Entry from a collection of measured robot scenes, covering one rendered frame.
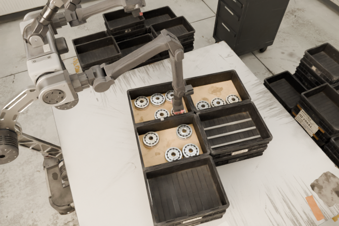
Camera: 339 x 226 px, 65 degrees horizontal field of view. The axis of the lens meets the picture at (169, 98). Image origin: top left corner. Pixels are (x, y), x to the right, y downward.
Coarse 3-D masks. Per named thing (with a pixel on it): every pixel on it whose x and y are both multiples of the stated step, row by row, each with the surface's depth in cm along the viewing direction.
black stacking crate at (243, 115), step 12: (228, 108) 175; (240, 108) 179; (252, 108) 177; (204, 120) 179; (216, 120) 180; (228, 120) 180; (240, 120) 180; (252, 120) 180; (216, 132) 174; (228, 132) 174; (240, 132) 174; (252, 132) 174; (264, 132) 167; (216, 144) 169; (240, 144) 169; (264, 144) 164; (216, 156) 161; (228, 156) 164
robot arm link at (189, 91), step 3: (186, 87) 164; (189, 87) 164; (192, 87) 165; (186, 90) 163; (189, 90) 164; (192, 90) 165; (180, 93) 157; (183, 93) 159; (186, 93) 164; (189, 93) 165; (192, 93) 166; (180, 96) 160; (186, 96) 166
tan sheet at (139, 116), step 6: (150, 96) 192; (132, 102) 189; (150, 108) 186; (156, 108) 186; (162, 108) 186; (168, 108) 186; (186, 108) 186; (138, 114) 183; (144, 114) 183; (150, 114) 183; (138, 120) 180; (144, 120) 180
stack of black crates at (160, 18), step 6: (168, 6) 322; (144, 12) 315; (150, 12) 318; (156, 12) 322; (162, 12) 326; (168, 12) 325; (150, 18) 325; (156, 18) 325; (162, 18) 325; (168, 18) 325; (144, 24) 300; (150, 30) 303
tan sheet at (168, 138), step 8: (176, 128) 176; (192, 128) 176; (160, 136) 172; (168, 136) 172; (176, 136) 172; (192, 136) 172; (160, 144) 168; (168, 144) 168; (176, 144) 168; (184, 144) 168; (144, 152) 165; (152, 152) 165; (160, 152) 165; (200, 152) 165; (144, 160) 162; (152, 160) 162; (160, 160) 162
